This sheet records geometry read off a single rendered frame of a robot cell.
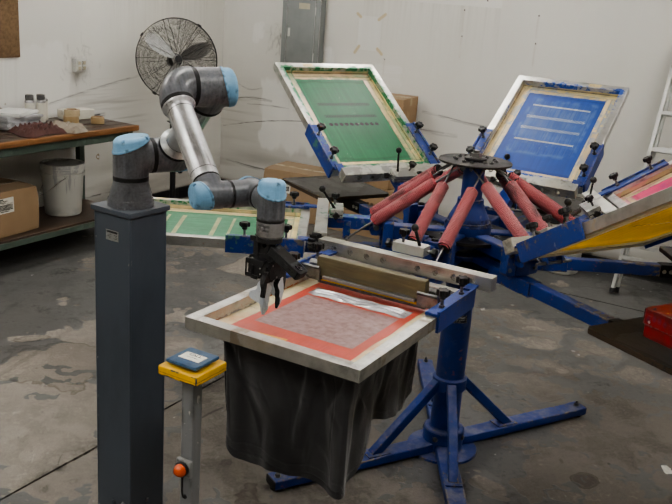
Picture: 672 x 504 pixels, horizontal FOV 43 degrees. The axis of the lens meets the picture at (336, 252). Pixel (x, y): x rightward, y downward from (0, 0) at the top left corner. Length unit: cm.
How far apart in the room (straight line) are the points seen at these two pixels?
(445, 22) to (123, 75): 262
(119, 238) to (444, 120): 464
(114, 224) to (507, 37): 461
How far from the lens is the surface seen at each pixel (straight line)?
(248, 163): 821
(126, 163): 285
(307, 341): 249
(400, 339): 246
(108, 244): 293
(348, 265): 287
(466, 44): 706
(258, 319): 263
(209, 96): 254
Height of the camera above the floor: 193
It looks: 17 degrees down
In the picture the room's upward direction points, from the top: 4 degrees clockwise
